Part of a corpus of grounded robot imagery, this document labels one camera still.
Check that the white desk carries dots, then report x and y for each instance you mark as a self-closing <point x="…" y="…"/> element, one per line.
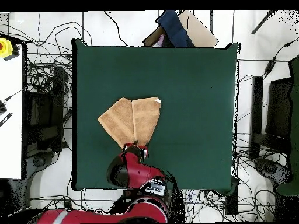
<point x="10" y="140"/>

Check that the orange towel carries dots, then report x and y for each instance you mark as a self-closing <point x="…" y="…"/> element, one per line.
<point x="142" y="119"/>

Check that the black striped strip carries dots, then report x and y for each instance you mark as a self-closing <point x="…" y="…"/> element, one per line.
<point x="5" y="119"/>

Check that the black rod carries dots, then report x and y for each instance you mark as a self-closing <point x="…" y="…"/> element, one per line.
<point x="262" y="22"/>

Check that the black table leg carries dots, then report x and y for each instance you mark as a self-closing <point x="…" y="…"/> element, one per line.
<point x="231" y="200"/>

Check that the yellow emergency stop button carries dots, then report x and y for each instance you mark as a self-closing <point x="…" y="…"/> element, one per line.
<point x="5" y="47"/>

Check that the black box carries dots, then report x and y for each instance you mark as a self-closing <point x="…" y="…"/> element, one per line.
<point x="279" y="109"/>

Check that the cardboard box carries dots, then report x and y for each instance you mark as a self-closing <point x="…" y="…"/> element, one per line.
<point x="198" y="32"/>

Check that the black computer case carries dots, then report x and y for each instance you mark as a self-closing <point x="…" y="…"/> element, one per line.
<point x="44" y="112"/>

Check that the black bar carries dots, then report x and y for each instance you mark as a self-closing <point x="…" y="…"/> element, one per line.
<point x="256" y="112"/>

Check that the blue cloth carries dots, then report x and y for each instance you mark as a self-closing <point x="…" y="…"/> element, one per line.
<point x="174" y="30"/>

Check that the dark green table cloth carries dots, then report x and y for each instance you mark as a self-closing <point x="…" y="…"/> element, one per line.
<point x="191" y="105"/>

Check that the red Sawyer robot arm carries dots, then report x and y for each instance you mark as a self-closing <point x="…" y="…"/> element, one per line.
<point x="140" y="172"/>

